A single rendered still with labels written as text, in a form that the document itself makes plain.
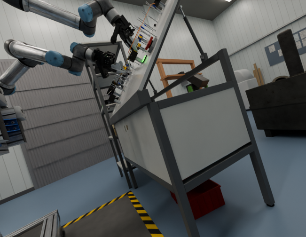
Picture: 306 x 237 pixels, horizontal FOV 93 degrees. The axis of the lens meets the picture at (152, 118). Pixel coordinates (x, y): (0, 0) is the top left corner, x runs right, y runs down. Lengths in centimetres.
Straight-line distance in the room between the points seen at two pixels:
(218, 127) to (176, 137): 27
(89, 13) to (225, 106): 89
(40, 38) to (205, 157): 496
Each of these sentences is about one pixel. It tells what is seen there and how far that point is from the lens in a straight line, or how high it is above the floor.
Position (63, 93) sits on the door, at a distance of 451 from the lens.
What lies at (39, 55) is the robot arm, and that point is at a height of 125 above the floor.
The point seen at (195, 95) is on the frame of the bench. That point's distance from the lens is 78.
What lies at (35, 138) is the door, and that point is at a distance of 433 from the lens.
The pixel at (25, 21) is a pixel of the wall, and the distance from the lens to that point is 545.
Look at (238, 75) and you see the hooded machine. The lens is 552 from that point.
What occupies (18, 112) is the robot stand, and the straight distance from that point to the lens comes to 144.
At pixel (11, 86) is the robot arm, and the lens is 159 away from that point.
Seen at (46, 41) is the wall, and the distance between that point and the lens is 518.
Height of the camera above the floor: 73
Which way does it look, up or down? level
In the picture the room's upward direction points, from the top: 18 degrees counter-clockwise
